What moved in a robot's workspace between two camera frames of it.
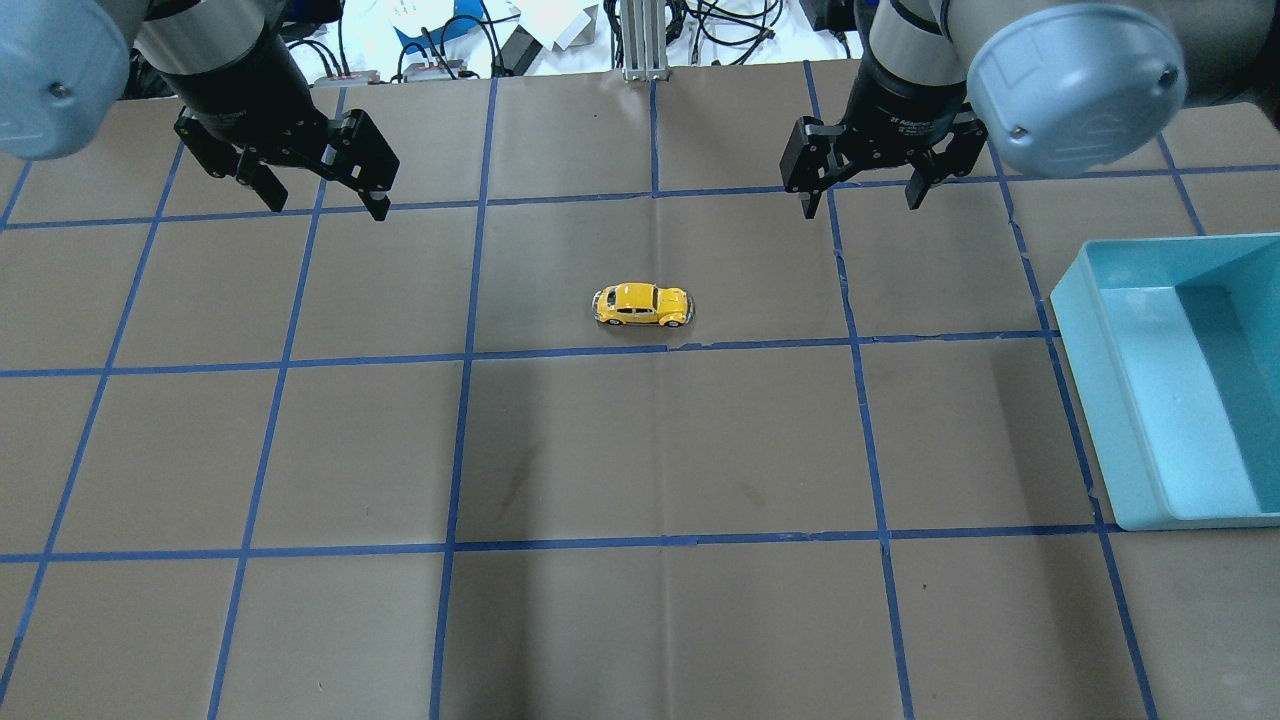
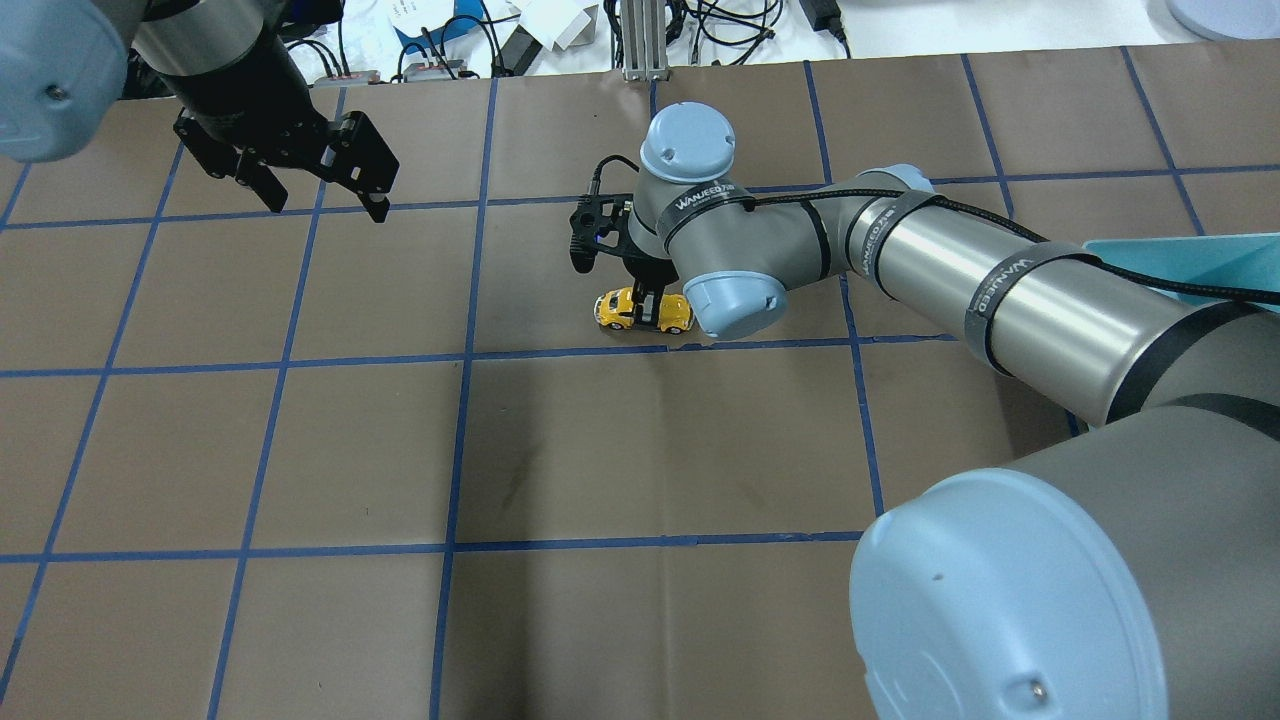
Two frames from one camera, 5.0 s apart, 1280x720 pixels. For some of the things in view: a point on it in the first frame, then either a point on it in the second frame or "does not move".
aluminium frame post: x=644 y=40 does not move
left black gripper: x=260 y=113 does not move
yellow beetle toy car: x=642 y=303 does not move
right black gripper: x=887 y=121 to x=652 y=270
